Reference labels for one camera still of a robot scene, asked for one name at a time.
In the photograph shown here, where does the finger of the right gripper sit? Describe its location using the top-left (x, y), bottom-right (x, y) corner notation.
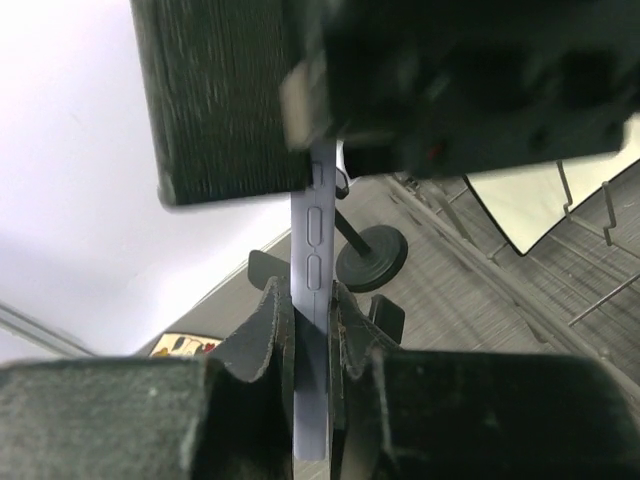
top-left (131, 0), bottom-right (311, 206)

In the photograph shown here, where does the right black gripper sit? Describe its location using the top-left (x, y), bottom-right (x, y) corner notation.
top-left (281, 1), bottom-right (639, 178)

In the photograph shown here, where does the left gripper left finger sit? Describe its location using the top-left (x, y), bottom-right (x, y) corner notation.
top-left (1, 279), bottom-right (294, 479)

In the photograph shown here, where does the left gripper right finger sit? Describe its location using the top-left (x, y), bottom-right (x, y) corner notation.
top-left (329, 285), bottom-right (639, 479)

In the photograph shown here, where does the purple-cased phone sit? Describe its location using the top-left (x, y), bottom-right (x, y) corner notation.
top-left (290, 142), bottom-right (338, 461)

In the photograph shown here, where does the white folding phone stand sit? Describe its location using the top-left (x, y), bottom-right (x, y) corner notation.
top-left (368, 294), bottom-right (405, 344)

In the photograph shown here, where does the wooden-base grey phone stand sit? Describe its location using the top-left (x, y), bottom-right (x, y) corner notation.
top-left (247, 250), bottom-right (291, 290)

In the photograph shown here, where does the tall black phone stand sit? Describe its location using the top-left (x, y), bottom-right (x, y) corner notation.
top-left (335, 209), bottom-right (409, 293)

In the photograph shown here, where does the floral square trivet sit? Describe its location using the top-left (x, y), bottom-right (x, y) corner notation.
top-left (149, 333), bottom-right (221, 357)

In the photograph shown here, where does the white square plate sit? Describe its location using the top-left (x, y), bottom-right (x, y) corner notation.
top-left (465, 157), bottom-right (639, 256)

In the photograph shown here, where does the grey wire dish rack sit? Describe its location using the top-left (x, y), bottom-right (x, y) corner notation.
top-left (386, 167), bottom-right (639, 369)

